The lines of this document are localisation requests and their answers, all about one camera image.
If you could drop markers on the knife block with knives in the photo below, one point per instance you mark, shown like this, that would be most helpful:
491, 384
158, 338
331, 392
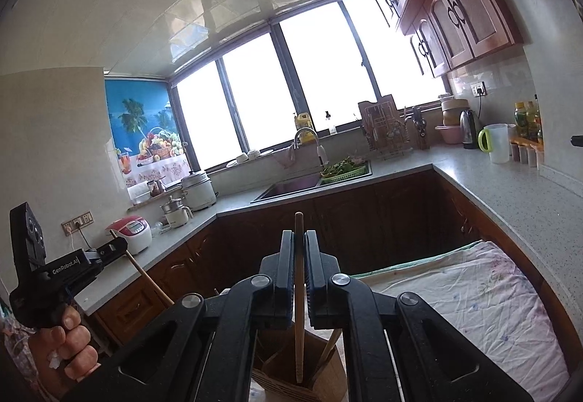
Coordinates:
421, 131

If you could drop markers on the wooden utensil holder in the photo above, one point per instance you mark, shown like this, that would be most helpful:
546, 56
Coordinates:
282, 368

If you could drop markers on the yellow detergent bottle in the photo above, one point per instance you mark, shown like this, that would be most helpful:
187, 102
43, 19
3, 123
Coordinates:
303, 122

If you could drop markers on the small white electric pot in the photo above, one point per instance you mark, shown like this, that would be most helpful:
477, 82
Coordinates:
176, 213

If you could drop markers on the green basket of vegetables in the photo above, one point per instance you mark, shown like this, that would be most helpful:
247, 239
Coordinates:
344, 170

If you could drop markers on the white wall socket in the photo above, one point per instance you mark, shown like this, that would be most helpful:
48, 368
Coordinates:
478, 89

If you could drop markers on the yellow cooking oil bottle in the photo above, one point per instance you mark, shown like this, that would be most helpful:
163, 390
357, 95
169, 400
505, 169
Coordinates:
521, 120
533, 120

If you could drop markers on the pink plastic basin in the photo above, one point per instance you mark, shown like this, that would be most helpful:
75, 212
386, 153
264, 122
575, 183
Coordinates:
448, 134

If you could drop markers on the clear soap dispenser bottle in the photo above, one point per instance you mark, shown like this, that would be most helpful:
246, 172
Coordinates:
330, 125

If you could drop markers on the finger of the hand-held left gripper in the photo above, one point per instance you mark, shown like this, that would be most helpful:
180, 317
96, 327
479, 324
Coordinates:
111, 248

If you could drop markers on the light wooden chopstick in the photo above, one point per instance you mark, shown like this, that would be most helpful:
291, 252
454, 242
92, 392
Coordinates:
299, 352
329, 352
145, 275

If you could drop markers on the person's left forearm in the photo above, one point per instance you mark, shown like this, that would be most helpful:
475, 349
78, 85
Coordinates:
16, 352

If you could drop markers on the kitchen window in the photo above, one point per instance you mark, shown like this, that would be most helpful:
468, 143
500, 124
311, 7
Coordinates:
314, 79

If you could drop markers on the white bowls on sill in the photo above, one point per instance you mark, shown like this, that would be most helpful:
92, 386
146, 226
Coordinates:
248, 156

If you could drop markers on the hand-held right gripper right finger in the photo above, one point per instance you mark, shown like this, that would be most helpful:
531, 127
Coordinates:
313, 279

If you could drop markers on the floral white tablecloth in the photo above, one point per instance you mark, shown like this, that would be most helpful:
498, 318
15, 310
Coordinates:
478, 306

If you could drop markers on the chrome kitchen faucet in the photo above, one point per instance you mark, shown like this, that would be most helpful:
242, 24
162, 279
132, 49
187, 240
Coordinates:
306, 133

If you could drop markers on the steel electric kettle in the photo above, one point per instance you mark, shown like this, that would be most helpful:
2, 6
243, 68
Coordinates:
469, 131

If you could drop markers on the large white steamer pot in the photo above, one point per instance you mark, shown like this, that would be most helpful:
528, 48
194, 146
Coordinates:
199, 192

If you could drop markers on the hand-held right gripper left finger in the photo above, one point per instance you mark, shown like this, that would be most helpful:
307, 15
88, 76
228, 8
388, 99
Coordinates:
288, 279

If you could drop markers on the wooden lower cabinets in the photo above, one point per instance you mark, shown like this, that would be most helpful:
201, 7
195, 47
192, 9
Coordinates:
364, 220

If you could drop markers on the person's left hand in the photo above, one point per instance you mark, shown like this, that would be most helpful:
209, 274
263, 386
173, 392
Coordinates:
68, 349

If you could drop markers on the beige lidded container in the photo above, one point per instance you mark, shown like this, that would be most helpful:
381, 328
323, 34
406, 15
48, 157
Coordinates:
454, 110

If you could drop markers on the row of spice jars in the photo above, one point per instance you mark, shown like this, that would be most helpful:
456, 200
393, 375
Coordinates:
526, 154

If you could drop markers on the wooden dish rack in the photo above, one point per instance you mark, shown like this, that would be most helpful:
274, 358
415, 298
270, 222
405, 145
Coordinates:
382, 129

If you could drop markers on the white and red rice cooker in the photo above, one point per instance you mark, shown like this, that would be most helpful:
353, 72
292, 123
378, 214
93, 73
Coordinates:
132, 234

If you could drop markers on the wall socket strip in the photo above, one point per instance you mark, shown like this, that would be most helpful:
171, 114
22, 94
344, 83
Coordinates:
77, 222

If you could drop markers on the steel kitchen sink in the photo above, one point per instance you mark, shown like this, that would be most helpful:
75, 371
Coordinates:
287, 188

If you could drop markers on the palm and fruit wall poster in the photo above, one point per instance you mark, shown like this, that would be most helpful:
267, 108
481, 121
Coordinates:
145, 129

